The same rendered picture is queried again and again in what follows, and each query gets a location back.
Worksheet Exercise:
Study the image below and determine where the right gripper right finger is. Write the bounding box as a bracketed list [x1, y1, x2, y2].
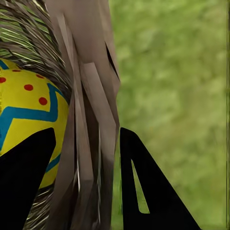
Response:
[120, 127, 201, 230]

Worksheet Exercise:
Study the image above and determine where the wicker basket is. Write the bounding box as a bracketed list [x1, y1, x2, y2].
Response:
[0, 0, 121, 230]

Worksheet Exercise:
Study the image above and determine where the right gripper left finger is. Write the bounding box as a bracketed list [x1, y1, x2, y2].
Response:
[0, 127, 56, 230]

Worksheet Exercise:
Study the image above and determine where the easter egg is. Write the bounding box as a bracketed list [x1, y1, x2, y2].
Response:
[0, 58, 24, 70]
[0, 69, 69, 189]

